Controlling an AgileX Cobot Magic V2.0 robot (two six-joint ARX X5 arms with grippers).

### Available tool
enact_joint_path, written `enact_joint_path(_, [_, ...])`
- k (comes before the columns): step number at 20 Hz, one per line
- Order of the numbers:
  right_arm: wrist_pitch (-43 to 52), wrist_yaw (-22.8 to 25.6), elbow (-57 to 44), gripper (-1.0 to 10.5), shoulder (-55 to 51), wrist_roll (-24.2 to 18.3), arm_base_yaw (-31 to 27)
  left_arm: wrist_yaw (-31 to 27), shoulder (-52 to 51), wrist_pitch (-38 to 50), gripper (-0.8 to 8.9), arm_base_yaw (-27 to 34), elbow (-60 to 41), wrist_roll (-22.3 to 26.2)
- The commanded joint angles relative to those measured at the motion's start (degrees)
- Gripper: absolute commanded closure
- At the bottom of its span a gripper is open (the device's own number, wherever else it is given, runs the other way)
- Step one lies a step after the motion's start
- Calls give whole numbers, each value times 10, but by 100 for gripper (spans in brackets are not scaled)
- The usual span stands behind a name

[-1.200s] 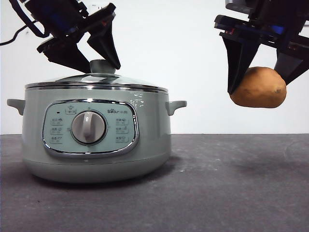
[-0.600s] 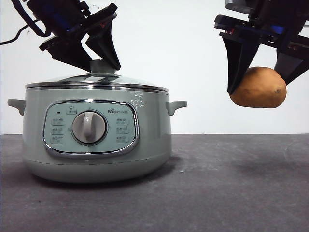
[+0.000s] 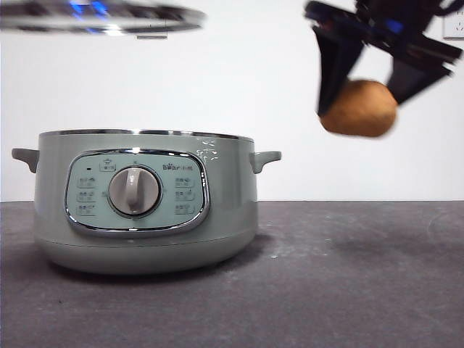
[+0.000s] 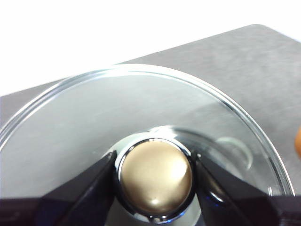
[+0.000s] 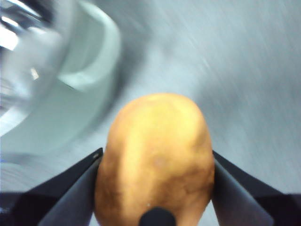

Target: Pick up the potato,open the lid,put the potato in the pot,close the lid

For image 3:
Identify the glass lid with green knob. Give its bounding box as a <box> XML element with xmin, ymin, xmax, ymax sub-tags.
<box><xmin>0</xmin><ymin>0</ymin><xmax>207</xmax><ymax>36</ymax></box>

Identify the brown potato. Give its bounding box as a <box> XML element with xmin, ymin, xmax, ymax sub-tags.
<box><xmin>318</xmin><ymin>79</ymin><xmax>398</xmax><ymax>138</ymax></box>

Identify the pale green electric cooking pot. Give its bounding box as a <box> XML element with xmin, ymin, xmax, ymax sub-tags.
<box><xmin>10</xmin><ymin>128</ymin><xmax>283</xmax><ymax>276</ymax></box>

